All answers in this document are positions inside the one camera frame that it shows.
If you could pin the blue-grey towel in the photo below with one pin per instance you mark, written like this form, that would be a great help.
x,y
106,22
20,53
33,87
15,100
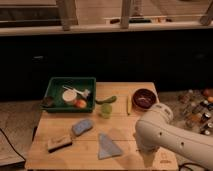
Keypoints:
x,y
107,147

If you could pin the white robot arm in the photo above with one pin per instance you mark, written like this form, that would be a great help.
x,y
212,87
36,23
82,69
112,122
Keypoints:
x,y
154,129

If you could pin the green plastic cup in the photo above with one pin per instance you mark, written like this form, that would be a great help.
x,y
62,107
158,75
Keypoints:
x,y
105,110

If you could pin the green pea pod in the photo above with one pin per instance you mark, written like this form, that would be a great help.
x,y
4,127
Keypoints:
x,y
108,100

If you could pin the white dish brush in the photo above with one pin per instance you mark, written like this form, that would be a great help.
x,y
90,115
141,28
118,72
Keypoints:
x,y
85,94

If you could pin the yellow pencil stick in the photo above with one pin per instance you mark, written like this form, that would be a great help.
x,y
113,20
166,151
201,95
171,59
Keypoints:
x,y
129,105

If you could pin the orange fruit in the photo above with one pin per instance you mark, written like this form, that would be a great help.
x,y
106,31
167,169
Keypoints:
x,y
80,103

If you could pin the dark red bowl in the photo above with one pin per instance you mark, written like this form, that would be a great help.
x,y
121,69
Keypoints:
x,y
143,99

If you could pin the white round container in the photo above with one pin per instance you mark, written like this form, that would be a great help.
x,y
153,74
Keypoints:
x,y
69,96

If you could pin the blue sponge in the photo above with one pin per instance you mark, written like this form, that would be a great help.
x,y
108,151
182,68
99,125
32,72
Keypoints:
x,y
82,126

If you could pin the green plastic tray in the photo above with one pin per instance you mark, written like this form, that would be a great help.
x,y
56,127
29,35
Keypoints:
x,y
55,89

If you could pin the dark round object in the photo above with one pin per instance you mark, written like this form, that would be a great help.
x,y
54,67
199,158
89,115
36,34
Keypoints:
x,y
47,101

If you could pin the wooden scrub brush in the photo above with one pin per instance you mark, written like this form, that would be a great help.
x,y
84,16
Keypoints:
x,y
57,143

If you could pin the spice jar rack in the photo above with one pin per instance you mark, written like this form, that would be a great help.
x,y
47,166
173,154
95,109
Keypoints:
x,y
196,114

